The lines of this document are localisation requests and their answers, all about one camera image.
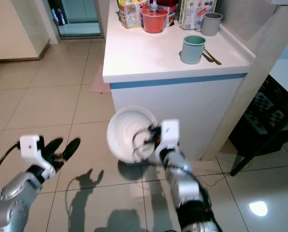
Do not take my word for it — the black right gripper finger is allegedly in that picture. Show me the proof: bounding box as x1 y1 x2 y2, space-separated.
133 129 152 147

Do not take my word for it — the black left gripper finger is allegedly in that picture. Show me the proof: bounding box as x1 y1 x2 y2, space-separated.
63 137 82 161
43 137 63 156

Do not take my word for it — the white bowl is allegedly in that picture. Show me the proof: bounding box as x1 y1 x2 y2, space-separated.
106 105 159 164

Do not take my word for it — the white counter cabinet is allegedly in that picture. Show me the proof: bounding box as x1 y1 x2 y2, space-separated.
102 0 259 163

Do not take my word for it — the blue-green plastic cup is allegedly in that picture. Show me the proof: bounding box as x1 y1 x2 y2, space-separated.
180 35 207 65

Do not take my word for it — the metal spoon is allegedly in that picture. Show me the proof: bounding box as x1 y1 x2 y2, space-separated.
203 48 223 66

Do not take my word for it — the black chair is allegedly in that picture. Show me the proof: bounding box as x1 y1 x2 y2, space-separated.
229 75 288 177

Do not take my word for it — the red instant noodle bowl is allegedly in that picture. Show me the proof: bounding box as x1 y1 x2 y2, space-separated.
141 7 170 34

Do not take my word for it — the colourful snack packet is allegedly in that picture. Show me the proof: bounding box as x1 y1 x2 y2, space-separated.
117 0 145 29

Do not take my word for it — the white kitchen cabinet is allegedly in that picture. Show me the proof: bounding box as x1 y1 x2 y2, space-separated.
0 0 51 67

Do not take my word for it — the grey plastic cup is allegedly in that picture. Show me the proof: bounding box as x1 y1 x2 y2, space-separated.
201 12 224 37

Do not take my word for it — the glass door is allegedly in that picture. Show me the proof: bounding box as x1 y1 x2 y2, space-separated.
49 0 102 39

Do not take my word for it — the white printed food box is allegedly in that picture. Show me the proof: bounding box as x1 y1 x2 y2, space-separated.
178 0 217 31

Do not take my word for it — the dark red snack bag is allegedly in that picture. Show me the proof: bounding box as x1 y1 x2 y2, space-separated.
156 0 181 27

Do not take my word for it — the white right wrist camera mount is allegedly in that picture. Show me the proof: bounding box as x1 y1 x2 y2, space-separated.
155 119 180 160

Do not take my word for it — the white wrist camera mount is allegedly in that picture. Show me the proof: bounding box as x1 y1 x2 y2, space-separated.
155 119 180 160
19 135 56 177

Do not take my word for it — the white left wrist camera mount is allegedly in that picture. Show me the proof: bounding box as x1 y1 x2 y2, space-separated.
19 135 56 177

